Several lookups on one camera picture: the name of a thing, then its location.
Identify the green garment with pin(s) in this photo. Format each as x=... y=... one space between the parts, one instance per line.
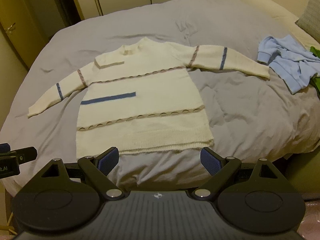
x=315 y=79

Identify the light blue garment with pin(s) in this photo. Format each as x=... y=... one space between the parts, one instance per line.
x=289 y=60

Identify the cream knitted striped sweater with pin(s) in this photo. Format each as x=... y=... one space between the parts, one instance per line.
x=140 y=98

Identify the grey pillow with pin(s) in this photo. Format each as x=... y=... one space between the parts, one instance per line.
x=309 y=20

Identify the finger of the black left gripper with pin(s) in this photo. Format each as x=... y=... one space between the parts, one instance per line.
x=25 y=155

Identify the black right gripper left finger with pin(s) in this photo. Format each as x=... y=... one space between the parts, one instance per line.
x=107 y=161

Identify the yellow wooden door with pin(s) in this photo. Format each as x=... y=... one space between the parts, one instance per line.
x=30 y=24

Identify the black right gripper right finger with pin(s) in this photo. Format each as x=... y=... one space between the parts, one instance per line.
x=211 y=161

